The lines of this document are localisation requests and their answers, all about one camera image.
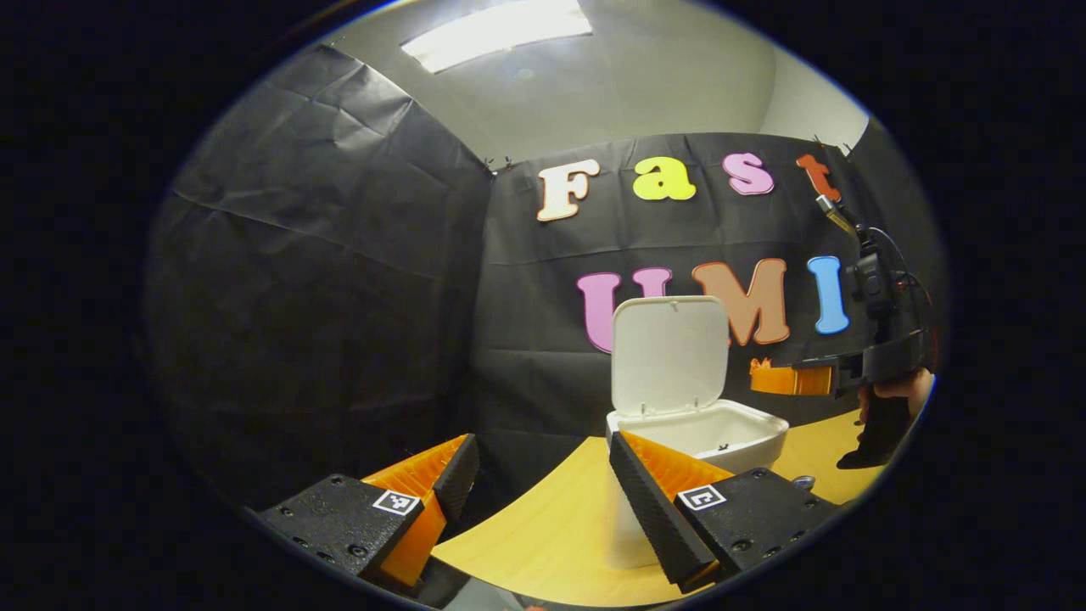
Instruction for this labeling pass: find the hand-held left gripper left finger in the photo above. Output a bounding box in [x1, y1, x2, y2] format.
[255, 433, 481, 591]

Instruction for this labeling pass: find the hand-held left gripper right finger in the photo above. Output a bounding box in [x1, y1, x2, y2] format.
[608, 430, 845, 595]

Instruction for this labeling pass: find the white desktop garbage bin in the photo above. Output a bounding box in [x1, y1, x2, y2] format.
[605, 295, 790, 571]

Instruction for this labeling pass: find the wooden desktop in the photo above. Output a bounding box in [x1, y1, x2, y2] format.
[431, 410, 887, 608]

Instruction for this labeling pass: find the black backdrop cloth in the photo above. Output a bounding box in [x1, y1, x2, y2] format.
[144, 44, 947, 527]

